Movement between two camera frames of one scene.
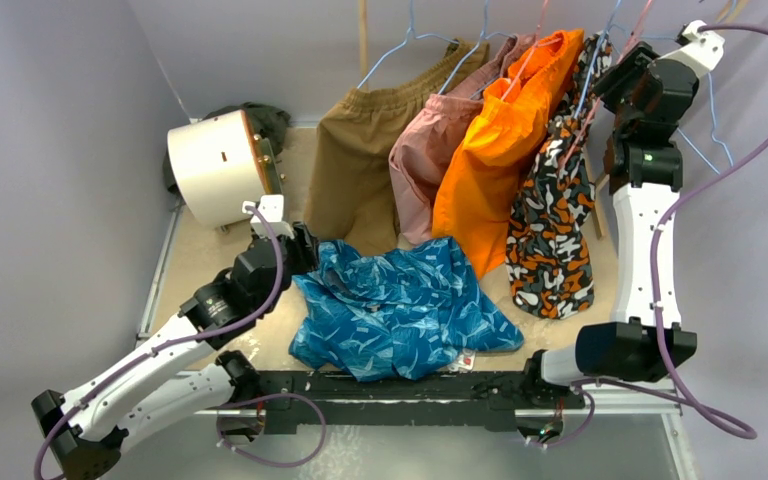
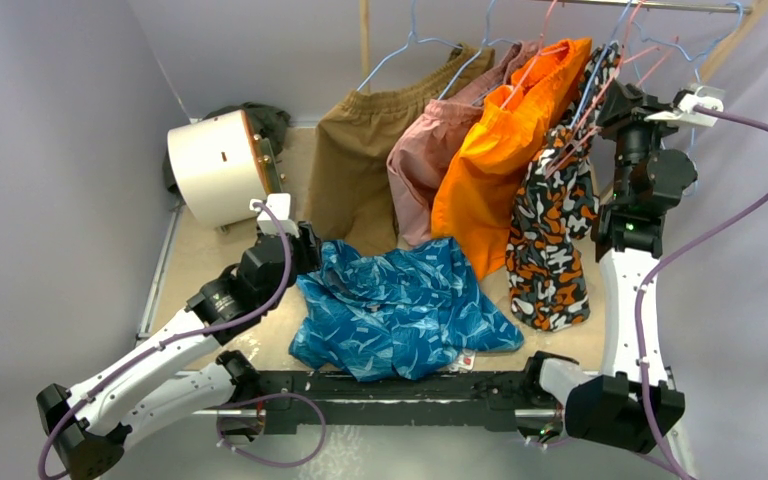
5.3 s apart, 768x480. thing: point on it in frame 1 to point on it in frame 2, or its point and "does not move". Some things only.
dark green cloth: (270, 122) does not move
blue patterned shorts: (394, 314) does not move
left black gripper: (303, 246) does not move
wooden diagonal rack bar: (600, 185) to (606, 185)
